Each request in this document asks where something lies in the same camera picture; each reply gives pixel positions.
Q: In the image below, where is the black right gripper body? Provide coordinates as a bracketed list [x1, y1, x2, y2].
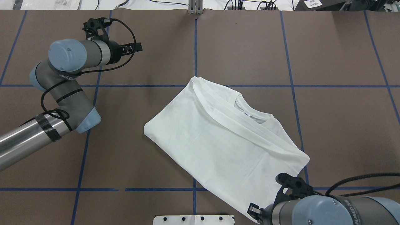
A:
[258, 204, 276, 225]

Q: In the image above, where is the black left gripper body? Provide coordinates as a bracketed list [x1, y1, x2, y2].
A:
[108, 41, 133, 65]

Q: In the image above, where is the white long-sleeve printed shirt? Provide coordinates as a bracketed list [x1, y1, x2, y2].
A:
[144, 77, 310, 222]

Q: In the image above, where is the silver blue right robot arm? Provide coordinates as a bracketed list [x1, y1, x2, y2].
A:
[247, 196, 400, 225]

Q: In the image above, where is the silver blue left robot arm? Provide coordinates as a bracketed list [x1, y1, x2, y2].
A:
[1, 39, 143, 171]

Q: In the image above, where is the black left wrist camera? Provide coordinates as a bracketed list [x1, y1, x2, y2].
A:
[82, 17, 112, 43]

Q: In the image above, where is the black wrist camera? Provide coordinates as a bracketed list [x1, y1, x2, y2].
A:
[274, 173, 314, 206]
[82, 17, 112, 43]

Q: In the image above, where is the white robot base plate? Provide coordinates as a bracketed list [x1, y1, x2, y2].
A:
[152, 215, 235, 225]

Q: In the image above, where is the aluminium frame post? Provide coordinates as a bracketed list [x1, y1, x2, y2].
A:
[188, 0, 204, 15]

